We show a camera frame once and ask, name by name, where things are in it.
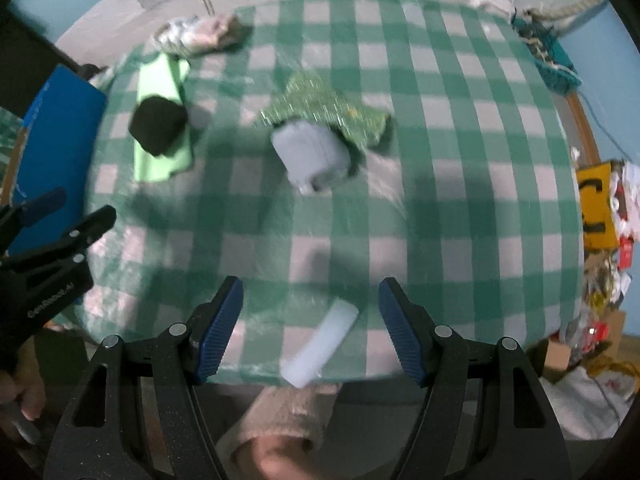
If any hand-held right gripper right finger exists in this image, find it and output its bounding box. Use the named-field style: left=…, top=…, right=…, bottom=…
left=377, top=276, right=573, bottom=480

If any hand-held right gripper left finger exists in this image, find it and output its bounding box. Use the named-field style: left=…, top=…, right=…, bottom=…
left=42, top=275, right=246, bottom=480

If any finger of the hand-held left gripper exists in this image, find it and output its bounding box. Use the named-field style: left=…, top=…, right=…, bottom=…
left=0, top=205, right=118, bottom=272
left=0, top=187, right=68, bottom=242

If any blue cardboard box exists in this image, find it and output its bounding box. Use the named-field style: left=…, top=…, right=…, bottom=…
left=7, top=64, right=108, bottom=256

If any light green cloth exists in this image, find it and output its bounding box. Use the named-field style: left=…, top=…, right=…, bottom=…
left=132, top=54, right=196, bottom=183

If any black cloth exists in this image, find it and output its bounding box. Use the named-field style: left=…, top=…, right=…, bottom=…
left=128, top=96, right=188, bottom=157

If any grey-blue cloth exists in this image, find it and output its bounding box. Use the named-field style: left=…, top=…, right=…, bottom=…
left=270, top=119, right=351, bottom=196

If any white and pink cloth bundle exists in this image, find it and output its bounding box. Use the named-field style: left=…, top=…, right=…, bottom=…
left=152, top=14, right=251, bottom=56

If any green patterned cloth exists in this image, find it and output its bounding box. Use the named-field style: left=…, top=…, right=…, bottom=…
left=252, top=71, right=393, bottom=151

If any person's left hand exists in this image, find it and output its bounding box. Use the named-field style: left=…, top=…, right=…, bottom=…
left=0, top=345, right=48, bottom=423

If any green checked table cover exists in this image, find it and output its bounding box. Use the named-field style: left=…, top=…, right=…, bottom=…
left=0, top=107, right=26, bottom=176

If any person's leg in fluffy trousers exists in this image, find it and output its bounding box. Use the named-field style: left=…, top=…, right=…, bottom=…
left=215, top=382, right=341, bottom=480

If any black cabinet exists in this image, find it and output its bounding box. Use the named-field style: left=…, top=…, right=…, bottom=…
left=0, top=10, right=101, bottom=121

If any brown cardboard box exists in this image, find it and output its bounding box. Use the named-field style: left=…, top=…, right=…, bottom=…
left=542, top=337, right=573, bottom=371

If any white bag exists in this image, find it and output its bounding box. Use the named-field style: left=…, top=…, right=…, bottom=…
left=542, top=365, right=636, bottom=441

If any yellow bag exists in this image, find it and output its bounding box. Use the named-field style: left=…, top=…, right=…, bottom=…
left=575, top=160, right=621, bottom=251

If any pile of litter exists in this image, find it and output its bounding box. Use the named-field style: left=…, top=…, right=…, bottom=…
left=560, top=160, right=640, bottom=376

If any teal basket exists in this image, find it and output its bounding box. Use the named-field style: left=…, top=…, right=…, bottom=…
left=512, top=15, right=581, bottom=96

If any thick beige rope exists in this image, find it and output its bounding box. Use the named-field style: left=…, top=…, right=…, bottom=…
left=522, top=0, right=606, bottom=23

